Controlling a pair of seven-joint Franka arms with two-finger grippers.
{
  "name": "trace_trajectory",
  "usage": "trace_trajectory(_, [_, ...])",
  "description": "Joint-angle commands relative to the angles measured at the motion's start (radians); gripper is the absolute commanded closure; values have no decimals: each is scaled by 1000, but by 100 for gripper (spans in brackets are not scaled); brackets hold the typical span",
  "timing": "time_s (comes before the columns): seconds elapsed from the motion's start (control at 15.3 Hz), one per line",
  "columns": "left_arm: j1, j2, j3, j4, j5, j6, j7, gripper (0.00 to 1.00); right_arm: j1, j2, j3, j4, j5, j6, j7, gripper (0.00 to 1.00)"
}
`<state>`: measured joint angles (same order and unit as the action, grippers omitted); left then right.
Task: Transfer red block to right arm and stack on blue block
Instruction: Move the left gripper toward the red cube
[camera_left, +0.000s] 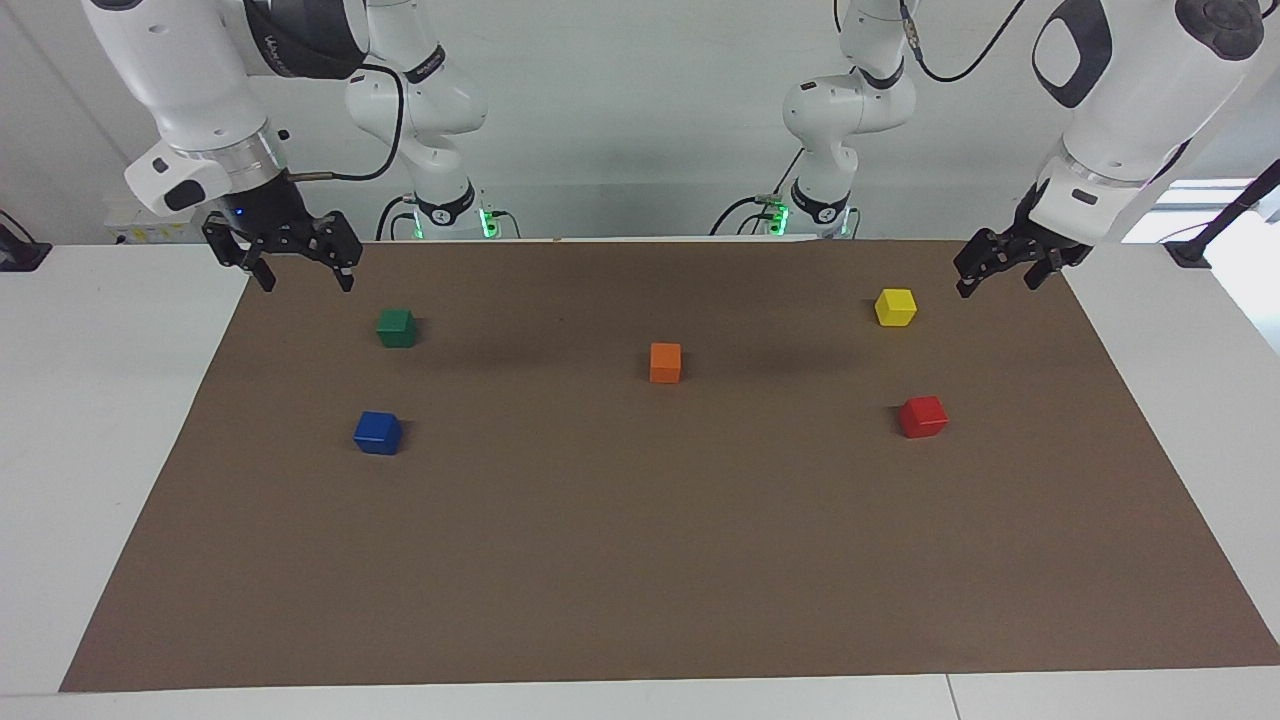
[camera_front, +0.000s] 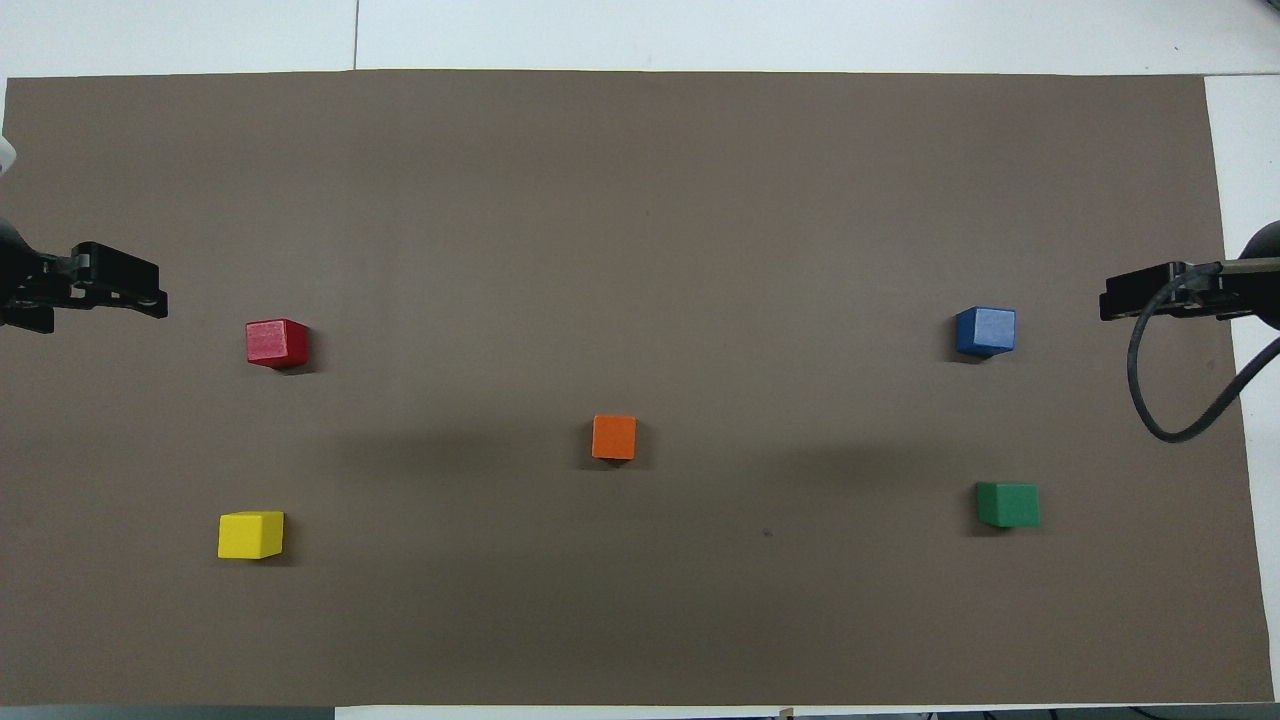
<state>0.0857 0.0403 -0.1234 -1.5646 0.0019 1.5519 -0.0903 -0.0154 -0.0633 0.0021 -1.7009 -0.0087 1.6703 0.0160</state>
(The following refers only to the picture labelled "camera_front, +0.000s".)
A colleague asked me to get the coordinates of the orange wooden block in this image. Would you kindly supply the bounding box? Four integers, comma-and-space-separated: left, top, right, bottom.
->
591, 414, 638, 461

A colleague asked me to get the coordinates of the green wooden block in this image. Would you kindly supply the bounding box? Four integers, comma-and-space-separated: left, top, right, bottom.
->
976, 481, 1041, 529

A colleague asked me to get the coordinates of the brown paper mat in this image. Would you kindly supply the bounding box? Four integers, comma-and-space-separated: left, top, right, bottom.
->
0, 69, 1277, 708

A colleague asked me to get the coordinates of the blue wooden block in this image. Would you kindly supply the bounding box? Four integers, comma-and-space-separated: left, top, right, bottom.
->
954, 306, 1017, 358

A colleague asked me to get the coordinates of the yellow wooden block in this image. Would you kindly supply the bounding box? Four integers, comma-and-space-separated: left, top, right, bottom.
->
217, 511, 285, 561

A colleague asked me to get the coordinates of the red wooden block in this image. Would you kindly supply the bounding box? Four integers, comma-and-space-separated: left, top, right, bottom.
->
245, 318, 311, 369

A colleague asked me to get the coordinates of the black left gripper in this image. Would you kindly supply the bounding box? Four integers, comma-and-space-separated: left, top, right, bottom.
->
0, 242, 169, 334

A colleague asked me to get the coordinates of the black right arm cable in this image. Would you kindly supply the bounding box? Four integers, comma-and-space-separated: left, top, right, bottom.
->
1127, 262, 1280, 444

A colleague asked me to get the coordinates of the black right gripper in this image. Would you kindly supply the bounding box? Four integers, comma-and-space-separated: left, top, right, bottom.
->
1100, 260, 1251, 322

